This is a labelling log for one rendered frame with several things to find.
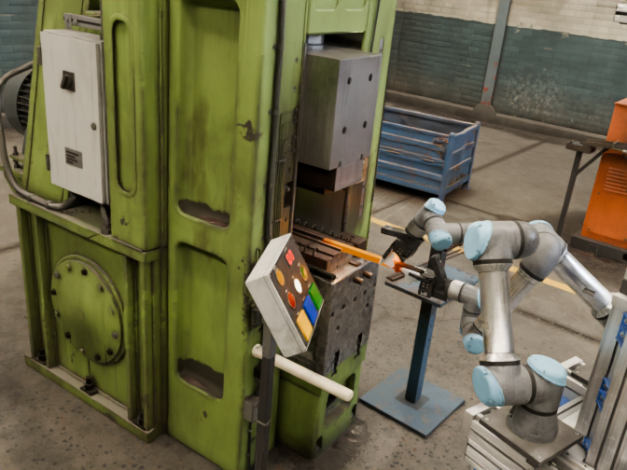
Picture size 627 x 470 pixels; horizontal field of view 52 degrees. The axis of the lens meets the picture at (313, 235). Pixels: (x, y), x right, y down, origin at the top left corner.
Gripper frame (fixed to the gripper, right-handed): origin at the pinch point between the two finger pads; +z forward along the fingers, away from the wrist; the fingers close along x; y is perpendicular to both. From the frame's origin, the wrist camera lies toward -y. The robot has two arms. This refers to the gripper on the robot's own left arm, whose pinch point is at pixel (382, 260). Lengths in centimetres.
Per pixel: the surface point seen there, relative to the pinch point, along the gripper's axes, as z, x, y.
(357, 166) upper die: -20.8, 3.3, -32.3
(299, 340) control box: -4, -68, 8
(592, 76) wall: 49, 760, -75
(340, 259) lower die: 12.9, -2.4, -13.2
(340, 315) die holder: 29.0, -7.6, 2.8
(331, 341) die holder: 38.2, -12.1, 8.0
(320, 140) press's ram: -29, -17, -43
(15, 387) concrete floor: 164, -68, -87
